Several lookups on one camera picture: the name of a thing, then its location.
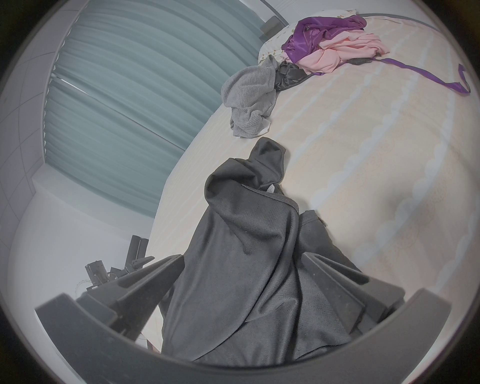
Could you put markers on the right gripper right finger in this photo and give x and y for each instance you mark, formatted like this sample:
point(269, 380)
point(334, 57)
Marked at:
point(348, 296)

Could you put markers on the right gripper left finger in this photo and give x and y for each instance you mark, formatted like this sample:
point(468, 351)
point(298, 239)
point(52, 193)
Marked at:
point(150, 288)

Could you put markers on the black garment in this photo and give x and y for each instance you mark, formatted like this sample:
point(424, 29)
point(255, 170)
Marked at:
point(243, 262)

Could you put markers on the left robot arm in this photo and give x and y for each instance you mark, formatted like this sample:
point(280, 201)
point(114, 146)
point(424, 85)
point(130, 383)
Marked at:
point(137, 251)

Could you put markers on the bed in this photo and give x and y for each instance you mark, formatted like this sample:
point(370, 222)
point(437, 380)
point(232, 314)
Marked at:
point(375, 150)

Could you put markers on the blue-green curtain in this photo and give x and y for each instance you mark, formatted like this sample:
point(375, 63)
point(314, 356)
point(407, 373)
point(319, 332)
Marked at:
point(131, 93)

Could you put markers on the light grey garment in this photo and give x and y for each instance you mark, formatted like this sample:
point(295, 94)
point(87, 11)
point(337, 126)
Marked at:
point(249, 90)

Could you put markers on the dark grey shiny garment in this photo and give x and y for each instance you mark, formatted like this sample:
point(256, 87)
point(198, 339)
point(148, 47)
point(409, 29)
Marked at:
point(290, 75)

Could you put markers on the pink garment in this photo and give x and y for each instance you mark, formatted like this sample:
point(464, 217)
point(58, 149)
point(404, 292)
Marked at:
point(330, 56)

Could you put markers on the white printed pillow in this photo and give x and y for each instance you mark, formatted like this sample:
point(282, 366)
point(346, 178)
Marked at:
point(273, 47)

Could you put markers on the purple satin garment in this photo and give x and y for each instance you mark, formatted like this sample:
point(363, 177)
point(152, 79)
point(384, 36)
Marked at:
point(311, 35)

